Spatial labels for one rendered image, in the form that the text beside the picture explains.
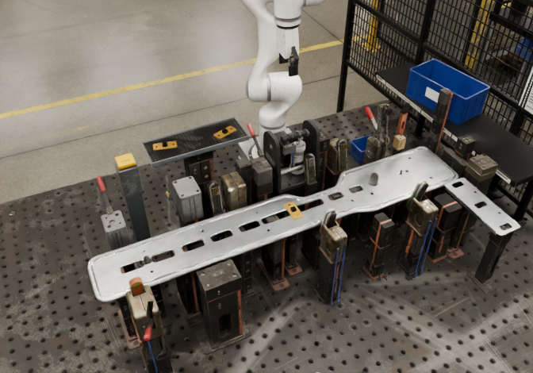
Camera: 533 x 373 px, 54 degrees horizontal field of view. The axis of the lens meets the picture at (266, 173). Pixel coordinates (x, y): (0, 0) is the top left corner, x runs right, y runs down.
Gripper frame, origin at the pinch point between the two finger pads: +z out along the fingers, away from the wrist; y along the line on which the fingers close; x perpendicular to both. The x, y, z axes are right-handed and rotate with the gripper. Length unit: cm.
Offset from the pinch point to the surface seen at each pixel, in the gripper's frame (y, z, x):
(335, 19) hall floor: -322, 145, 168
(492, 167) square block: 30, 41, 69
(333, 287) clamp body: 44, 65, 0
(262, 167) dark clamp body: 5.4, 35.7, -12.6
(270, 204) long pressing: 17.3, 43.6, -13.5
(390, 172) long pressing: 15, 45, 36
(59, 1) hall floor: -458, 133, -104
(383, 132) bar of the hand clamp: 3, 35, 38
